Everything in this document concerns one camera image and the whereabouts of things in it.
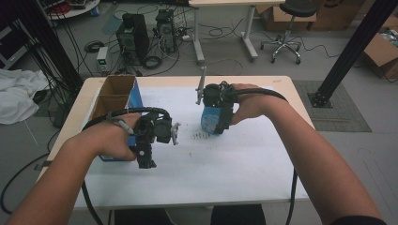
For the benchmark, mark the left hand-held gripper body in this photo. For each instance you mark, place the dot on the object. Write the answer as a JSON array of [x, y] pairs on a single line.
[[156, 128]]

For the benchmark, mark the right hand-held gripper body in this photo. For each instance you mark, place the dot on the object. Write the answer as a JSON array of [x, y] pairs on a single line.
[[217, 95]]

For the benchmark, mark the cardboard box blue sides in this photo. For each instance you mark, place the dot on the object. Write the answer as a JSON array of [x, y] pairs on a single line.
[[114, 93]]

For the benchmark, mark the person's right hand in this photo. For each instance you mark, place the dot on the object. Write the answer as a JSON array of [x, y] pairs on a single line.
[[253, 103]]

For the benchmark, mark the person's left hand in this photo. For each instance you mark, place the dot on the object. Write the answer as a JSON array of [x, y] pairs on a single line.
[[114, 139]]

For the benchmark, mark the small black computer tower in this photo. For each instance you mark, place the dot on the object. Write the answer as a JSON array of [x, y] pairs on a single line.
[[166, 29]]

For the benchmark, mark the grey power supply unit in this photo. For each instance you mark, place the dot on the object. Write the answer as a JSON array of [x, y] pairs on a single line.
[[102, 59]]

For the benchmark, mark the large black computer tower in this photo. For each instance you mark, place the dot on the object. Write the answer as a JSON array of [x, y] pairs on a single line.
[[133, 39]]

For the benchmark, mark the white desk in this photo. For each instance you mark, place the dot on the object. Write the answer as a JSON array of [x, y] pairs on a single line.
[[225, 3]]

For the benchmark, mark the person's black pants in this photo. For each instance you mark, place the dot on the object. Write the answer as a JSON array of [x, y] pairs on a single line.
[[237, 215]]

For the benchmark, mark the black swivel stool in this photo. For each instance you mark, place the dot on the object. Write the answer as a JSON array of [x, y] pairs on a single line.
[[297, 9]]

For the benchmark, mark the grey floor mat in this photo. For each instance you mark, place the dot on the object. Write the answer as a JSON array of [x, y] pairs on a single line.
[[347, 109]]

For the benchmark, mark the round white table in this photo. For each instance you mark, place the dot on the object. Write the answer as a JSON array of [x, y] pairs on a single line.
[[78, 11]]

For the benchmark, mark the white cloth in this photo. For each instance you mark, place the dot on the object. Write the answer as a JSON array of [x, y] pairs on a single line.
[[18, 93]]

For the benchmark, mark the person's black sleeve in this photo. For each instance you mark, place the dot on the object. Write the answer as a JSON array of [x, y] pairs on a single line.
[[359, 221]]

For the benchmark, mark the black aluminium post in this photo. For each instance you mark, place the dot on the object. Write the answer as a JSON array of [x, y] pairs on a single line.
[[353, 47]]

